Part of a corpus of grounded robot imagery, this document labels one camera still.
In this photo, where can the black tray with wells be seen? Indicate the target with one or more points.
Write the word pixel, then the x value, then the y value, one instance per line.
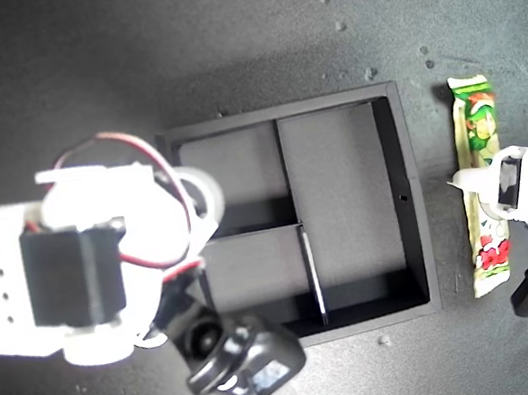
pixel 343 184

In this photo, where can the green printed snack bar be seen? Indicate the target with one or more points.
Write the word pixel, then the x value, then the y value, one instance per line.
pixel 477 121

